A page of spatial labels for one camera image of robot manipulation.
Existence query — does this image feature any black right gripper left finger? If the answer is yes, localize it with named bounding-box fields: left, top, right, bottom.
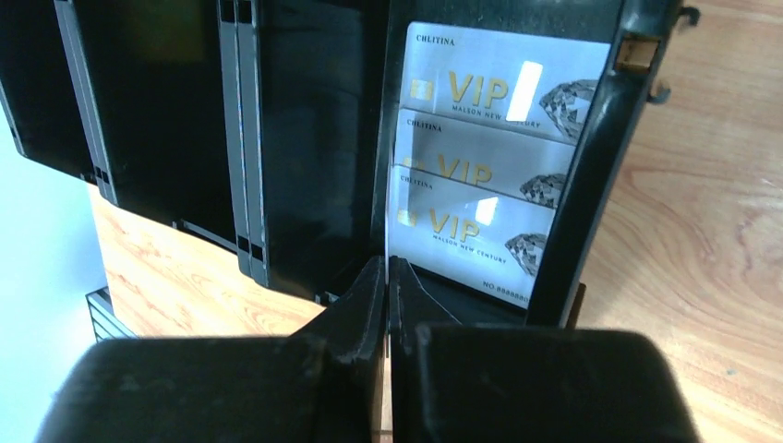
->
left=37, top=257, right=386, bottom=442

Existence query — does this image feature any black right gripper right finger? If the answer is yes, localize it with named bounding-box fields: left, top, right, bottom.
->
left=389, top=257, right=699, bottom=442

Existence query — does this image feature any silver VIP card bottom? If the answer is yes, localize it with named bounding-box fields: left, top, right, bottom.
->
left=387, top=166, right=555, bottom=308

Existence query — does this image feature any silver vip card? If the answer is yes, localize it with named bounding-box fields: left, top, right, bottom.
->
left=400, top=21, right=610, bottom=145
left=387, top=166, right=555, bottom=308
left=393, top=109, right=574, bottom=209

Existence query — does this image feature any silver VIP card middle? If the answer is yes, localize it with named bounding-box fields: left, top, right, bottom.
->
left=393, top=109, right=574, bottom=209

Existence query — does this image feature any silver VIP card top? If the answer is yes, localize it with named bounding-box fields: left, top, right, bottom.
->
left=400, top=21, right=610, bottom=145

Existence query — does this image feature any black three-compartment tray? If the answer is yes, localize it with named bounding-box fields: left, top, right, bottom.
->
left=1, top=1, right=701, bottom=327

